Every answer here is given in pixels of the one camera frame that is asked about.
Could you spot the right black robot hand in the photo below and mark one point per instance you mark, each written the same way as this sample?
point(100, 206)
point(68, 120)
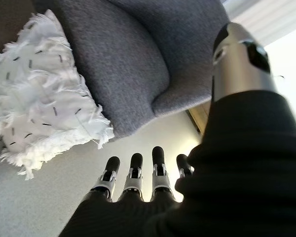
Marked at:
point(236, 172)

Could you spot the grey fabric armchair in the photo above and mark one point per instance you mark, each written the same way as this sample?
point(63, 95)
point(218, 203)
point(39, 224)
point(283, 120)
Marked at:
point(138, 61)

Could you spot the light wooden nightstand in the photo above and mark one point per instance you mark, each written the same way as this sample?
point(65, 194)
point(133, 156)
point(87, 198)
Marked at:
point(198, 118)

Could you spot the white curtain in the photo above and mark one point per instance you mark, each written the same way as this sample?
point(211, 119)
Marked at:
point(266, 17)

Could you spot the brown wooden wardrobe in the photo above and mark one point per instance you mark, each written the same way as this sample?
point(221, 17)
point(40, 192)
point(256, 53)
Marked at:
point(7, 22)

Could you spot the white fringed cushion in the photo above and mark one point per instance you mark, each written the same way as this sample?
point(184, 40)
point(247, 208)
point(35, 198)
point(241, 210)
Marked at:
point(44, 98)

